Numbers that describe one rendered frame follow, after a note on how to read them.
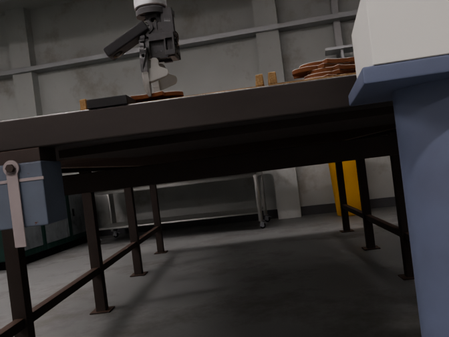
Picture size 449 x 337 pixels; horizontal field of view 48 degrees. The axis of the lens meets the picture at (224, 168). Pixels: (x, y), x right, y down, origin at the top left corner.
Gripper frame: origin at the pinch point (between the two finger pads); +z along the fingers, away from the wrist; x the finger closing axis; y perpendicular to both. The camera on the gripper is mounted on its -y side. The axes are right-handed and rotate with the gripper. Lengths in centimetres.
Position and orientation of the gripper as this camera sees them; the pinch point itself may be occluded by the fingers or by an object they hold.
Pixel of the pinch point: (152, 97)
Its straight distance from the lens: 120.3
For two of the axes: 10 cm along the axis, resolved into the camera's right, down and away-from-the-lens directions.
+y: 9.9, -1.2, -0.9
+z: 1.2, 9.9, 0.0
